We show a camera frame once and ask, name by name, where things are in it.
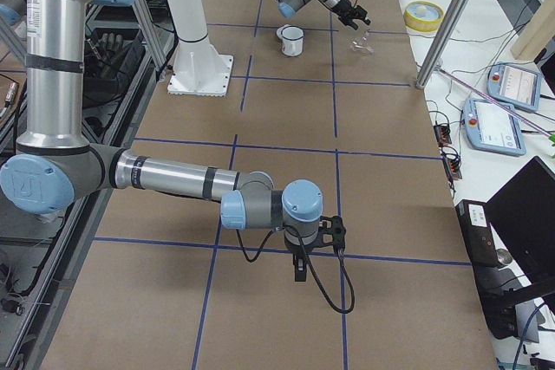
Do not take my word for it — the brown paper table cover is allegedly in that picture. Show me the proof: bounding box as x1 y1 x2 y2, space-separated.
42 0 496 369

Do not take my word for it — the orange black adapter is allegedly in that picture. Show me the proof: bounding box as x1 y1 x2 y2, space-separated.
442 155 462 181
434 124 452 147

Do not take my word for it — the near orange black adapter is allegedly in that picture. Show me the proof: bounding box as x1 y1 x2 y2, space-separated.
442 155 462 181

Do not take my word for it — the near teach pendant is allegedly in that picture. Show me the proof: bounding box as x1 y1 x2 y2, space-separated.
463 98 526 156

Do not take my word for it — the black laptop computer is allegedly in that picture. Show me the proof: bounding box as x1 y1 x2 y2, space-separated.
486 156 554 282

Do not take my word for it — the far teach pendant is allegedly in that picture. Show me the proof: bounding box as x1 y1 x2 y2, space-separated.
486 62 543 113

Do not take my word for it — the wooden board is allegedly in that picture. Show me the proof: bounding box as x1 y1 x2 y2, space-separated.
511 0 555 61

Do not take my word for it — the aluminium frame post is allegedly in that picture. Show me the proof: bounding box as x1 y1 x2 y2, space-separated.
415 0 468 89

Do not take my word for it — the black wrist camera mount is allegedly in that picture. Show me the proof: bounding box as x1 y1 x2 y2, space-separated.
313 215 346 254

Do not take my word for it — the white pedestal column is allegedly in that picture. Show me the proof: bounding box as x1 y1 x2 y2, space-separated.
167 0 233 97

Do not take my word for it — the white enamel cup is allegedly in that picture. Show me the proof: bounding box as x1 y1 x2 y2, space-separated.
277 25 304 57

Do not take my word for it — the teach pendant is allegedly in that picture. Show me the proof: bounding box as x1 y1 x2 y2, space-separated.
463 98 526 156
486 62 543 113

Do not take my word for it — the yellow tape roll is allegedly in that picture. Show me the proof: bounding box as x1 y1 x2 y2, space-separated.
403 1 445 32

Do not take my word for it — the far orange black adapter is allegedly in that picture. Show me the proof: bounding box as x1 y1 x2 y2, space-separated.
434 124 452 147

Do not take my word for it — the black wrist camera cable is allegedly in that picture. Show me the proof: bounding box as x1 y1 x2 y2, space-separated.
236 222 356 315

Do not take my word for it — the black box device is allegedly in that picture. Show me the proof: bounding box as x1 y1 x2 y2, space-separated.
456 199 539 342

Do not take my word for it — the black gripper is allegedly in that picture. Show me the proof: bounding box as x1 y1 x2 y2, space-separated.
284 229 313 282
332 0 371 29

